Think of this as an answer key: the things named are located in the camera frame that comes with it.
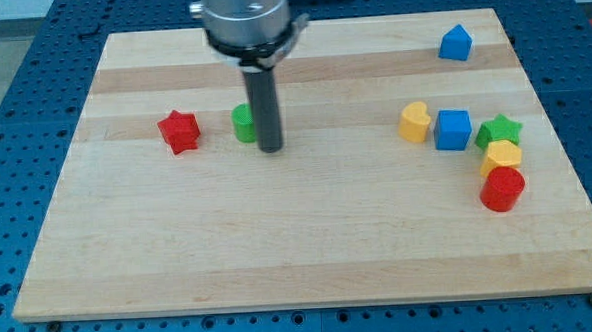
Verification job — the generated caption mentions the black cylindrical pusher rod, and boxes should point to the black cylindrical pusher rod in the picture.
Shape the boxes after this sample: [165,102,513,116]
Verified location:
[243,70,283,153]

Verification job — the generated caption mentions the red cylinder block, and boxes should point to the red cylinder block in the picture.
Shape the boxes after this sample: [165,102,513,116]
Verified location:
[479,167,526,212]

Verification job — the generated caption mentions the green cylinder block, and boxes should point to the green cylinder block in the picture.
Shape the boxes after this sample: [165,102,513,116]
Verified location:
[231,103,256,143]

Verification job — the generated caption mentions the green star block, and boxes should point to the green star block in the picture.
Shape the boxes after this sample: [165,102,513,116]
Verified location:
[475,114,523,150]

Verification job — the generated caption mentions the yellow hexagon block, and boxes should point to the yellow hexagon block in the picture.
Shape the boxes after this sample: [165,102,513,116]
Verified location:
[479,140,523,178]

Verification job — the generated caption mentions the yellow heart block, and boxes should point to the yellow heart block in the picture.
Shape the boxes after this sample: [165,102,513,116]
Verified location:
[398,101,431,144]

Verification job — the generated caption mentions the wooden board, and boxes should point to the wooden board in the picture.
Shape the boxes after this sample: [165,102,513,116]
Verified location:
[13,8,592,322]

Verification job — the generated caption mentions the blue pentagon block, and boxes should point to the blue pentagon block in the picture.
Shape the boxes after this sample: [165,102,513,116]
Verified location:
[438,24,473,61]

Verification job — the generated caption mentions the blue cube block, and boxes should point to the blue cube block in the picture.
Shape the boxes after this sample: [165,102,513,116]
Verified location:
[433,109,473,151]

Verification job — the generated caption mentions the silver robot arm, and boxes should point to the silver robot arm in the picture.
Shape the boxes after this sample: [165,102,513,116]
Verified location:
[188,0,310,153]

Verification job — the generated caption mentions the red star block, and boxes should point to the red star block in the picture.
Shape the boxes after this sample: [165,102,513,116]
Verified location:
[157,110,201,154]

